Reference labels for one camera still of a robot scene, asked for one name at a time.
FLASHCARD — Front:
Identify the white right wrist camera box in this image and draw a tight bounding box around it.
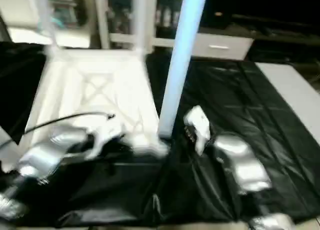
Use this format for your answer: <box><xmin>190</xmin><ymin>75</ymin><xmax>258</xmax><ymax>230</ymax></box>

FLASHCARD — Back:
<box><xmin>182</xmin><ymin>106</ymin><xmax>212</xmax><ymax>157</ymax></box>

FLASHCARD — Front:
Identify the white plastic table leg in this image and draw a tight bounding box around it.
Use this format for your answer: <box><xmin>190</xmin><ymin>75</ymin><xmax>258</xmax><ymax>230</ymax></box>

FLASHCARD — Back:
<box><xmin>157</xmin><ymin>0</ymin><xmax>209</xmax><ymax>140</ymax></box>
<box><xmin>0</xmin><ymin>125</ymin><xmax>21</xmax><ymax>172</ymax></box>
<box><xmin>132</xmin><ymin>0</ymin><xmax>151</xmax><ymax>57</ymax></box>
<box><xmin>30</xmin><ymin>0</ymin><xmax>60</xmax><ymax>60</ymax></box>

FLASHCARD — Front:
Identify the blue grey floor appliance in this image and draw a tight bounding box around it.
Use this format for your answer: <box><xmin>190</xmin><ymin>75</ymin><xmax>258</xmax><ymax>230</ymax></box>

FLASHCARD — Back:
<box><xmin>47</xmin><ymin>0</ymin><xmax>89</xmax><ymax>31</ymax></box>

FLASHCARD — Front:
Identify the white glass-door cabinet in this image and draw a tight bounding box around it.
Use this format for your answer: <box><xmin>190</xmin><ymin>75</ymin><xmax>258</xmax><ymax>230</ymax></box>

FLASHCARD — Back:
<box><xmin>95</xmin><ymin>0</ymin><xmax>197</xmax><ymax>53</ymax></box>

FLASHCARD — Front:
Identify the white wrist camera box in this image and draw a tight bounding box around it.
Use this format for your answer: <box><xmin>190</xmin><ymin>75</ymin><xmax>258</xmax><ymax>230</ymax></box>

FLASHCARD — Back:
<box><xmin>182</xmin><ymin>106</ymin><xmax>212</xmax><ymax>157</ymax></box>
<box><xmin>84</xmin><ymin>122</ymin><xmax>127</xmax><ymax>162</ymax></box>

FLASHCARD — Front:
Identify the white drawer unit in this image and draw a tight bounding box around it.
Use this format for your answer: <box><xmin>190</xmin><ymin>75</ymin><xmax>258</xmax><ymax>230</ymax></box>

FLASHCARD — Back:
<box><xmin>192</xmin><ymin>32</ymin><xmax>254</xmax><ymax>61</ymax></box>

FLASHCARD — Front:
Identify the black work mat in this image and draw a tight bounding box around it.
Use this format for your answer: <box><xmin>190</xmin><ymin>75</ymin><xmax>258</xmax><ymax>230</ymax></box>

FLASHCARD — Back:
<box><xmin>0</xmin><ymin>40</ymin><xmax>320</xmax><ymax>227</ymax></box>

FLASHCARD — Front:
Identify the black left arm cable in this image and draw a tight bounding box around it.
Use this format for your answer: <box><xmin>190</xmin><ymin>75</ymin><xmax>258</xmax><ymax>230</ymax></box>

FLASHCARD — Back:
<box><xmin>0</xmin><ymin>112</ymin><xmax>117</xmax><ymax>152</ymax></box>

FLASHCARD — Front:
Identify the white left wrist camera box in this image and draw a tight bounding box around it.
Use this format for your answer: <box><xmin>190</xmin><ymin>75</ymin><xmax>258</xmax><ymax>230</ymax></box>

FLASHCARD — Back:
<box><xmin>84</xmin><ymin>122</ymin><xmax>127</xmax><ymax>162</ymax></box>

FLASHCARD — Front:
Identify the white plastic table top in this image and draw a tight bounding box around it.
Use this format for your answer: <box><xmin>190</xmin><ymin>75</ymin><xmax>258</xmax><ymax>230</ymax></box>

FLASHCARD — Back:
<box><xmin>27</xmin><ymin>47</ymin><xmax>172</xmax><ymax>161</ymax></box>

